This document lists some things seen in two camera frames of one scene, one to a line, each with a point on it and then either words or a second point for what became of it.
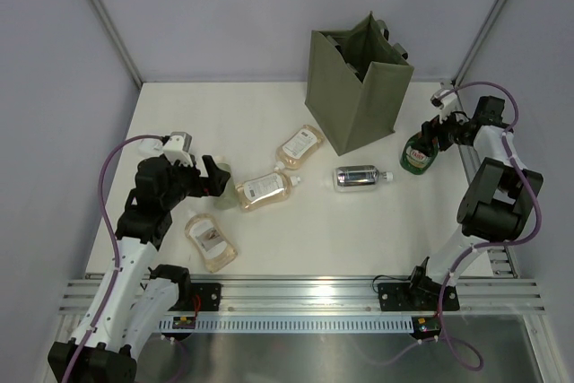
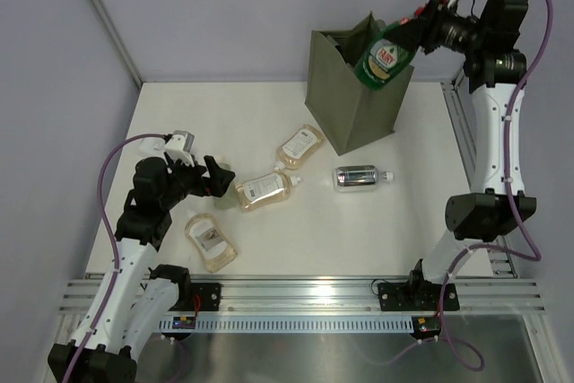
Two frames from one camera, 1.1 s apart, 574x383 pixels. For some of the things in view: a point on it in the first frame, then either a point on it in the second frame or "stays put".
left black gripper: [212, 186] stays put
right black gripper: [429, 131] → [424, 31]
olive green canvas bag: [357, 83] stays put
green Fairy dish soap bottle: [413, 161] → [383, 59]
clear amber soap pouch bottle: [300, 148] stays put
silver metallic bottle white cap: [348, 178] stays put
